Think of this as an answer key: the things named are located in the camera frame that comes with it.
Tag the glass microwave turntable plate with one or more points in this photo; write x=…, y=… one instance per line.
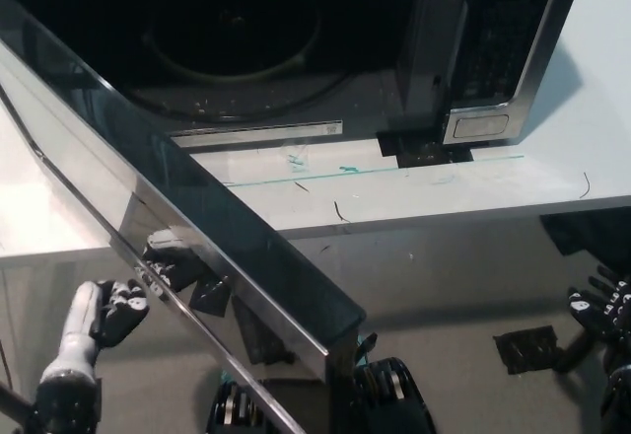
x=236, y=24

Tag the teal tape line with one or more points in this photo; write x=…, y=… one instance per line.
x=394, y=168

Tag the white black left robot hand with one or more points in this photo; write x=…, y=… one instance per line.
x=81, y=320

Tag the silver microwave door release button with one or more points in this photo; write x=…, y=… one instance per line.
x=480, y=125

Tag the black glass microwave door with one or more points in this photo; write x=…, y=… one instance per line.
x=148, y=182

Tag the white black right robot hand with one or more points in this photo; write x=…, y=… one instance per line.
x=609, y=311

